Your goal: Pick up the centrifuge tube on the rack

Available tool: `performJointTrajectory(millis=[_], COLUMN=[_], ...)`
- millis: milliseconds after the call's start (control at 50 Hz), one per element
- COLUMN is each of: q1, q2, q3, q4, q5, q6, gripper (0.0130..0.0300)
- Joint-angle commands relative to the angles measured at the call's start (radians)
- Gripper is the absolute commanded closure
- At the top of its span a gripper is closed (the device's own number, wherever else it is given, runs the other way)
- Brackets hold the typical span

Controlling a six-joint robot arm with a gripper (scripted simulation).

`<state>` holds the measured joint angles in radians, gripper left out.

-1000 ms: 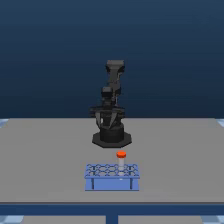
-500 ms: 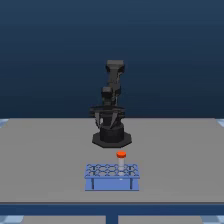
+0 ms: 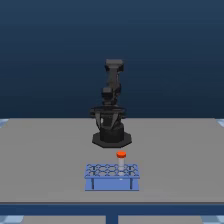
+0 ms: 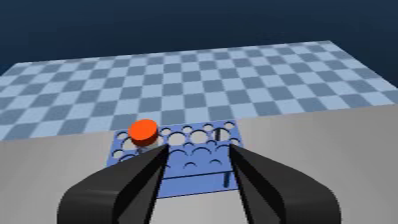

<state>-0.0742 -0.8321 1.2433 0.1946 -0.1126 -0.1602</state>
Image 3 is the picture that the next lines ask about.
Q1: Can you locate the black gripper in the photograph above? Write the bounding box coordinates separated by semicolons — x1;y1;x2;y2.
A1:
88;105;127;131

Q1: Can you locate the orange-capped centrifuge tube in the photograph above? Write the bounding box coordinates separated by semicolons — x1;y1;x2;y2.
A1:
116;150;127;178

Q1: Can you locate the blue test tube rack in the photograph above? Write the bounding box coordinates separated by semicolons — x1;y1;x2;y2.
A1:
84;162;140;192

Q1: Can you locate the blue table frame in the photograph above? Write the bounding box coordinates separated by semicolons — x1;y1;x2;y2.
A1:
0;203;224;224

